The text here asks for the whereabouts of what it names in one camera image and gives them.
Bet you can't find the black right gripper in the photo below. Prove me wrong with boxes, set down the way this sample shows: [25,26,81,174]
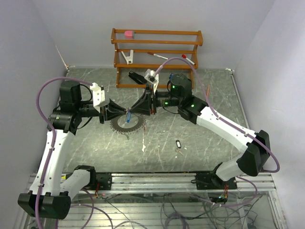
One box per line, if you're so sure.
[131,84,182,115]

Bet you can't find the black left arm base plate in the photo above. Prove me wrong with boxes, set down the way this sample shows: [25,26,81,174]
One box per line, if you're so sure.
[91,173,112,191]

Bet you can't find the red capped thin marker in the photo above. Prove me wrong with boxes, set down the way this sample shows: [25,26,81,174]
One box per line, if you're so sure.
[147,52,168,60]

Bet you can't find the black stapler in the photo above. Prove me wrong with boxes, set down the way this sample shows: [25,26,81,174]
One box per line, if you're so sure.
[128,71,147,84]

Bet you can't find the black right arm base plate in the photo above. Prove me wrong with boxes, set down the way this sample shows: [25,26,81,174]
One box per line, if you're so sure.
[191,171,237,190]

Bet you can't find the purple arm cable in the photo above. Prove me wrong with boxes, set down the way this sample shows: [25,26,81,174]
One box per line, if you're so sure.
[35,76,112,229]
[154,57,281,208]

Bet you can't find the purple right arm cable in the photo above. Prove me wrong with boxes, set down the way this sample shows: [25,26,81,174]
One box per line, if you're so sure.
[154,57,281,208]

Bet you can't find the black tagged key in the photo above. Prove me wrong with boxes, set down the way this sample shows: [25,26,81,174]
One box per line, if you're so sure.
[175,140,183,156]

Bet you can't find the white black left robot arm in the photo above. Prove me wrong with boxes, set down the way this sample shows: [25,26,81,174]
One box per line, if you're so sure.
[18,78,126,219]

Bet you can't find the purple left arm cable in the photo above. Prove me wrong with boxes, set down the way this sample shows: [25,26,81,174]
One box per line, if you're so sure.
[35,76,112,229]

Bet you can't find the orange pencil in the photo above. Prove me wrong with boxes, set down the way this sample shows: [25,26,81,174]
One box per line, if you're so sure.
[206,85,210,98]

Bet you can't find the large keyring with small rings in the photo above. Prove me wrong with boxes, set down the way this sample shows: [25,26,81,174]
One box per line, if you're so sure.
[110,109,146,134]

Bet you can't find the red capped white marker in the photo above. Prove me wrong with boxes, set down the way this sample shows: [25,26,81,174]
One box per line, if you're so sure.
[182,54,195,65]

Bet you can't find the aluminium mounting rail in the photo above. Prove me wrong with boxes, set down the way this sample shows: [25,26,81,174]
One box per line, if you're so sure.
[26,171,274,194]

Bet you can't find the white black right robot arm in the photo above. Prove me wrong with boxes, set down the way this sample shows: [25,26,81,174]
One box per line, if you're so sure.
[130,70,270,189]

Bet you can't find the brown wooden shelf rack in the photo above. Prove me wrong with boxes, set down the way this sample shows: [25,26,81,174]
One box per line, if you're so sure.
[111,28,203,88]

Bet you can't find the white plastic clamp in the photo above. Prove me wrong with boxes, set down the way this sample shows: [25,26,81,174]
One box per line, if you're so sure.
[121,50,134,64]

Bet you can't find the pink eraser block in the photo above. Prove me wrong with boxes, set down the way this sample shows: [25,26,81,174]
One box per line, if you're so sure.
[124,30,135,39]

